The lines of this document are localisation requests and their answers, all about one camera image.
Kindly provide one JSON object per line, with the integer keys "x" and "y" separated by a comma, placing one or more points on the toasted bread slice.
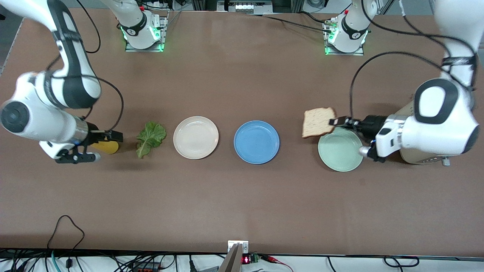
{"x": 317, "y": 122}

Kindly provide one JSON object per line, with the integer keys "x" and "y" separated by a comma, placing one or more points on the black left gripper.
{"x": 372, "y": 124}

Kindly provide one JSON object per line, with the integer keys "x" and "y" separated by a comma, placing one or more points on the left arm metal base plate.
{"x": 355, "y": 53}

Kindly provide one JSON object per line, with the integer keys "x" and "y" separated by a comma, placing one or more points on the beige chrome toaster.
{"x": 419, "y": 159}

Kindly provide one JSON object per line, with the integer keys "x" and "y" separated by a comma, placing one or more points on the circuit board with red display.
{"x": 246, "y": 259}

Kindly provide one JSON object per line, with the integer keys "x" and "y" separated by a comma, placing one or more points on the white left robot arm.
{"x": 442, "y": 124}

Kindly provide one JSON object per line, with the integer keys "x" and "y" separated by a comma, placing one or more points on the yellow mustard squeeze bottle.
{"x": 109, "y": 148}

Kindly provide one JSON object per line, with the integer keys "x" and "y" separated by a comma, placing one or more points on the mint green plate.
{"x": 340, "y": 155}

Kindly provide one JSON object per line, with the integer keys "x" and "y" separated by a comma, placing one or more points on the silver electronics box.
{"x": 245, "y": 6}

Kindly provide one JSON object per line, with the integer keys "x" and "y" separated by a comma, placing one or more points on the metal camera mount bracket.
{"x": 231, "y": 262}

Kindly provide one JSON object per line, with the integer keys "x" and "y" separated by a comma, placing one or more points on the green lettuce leaf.
{"x": 153, "y": 136}

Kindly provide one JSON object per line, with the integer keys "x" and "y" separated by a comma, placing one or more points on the blue plate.
{"x": 256, "y": 142}

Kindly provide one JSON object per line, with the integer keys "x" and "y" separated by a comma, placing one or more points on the beige plate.
{"x": 196, "y": 138}

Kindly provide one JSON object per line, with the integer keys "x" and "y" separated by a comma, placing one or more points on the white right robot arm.
{"x": 41, "y": 109}

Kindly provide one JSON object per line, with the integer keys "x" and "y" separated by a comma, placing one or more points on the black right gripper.
{"x": 92, "y": 136}

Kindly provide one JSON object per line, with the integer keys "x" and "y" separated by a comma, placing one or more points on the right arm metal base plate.
{"x": 165, "y": 37}

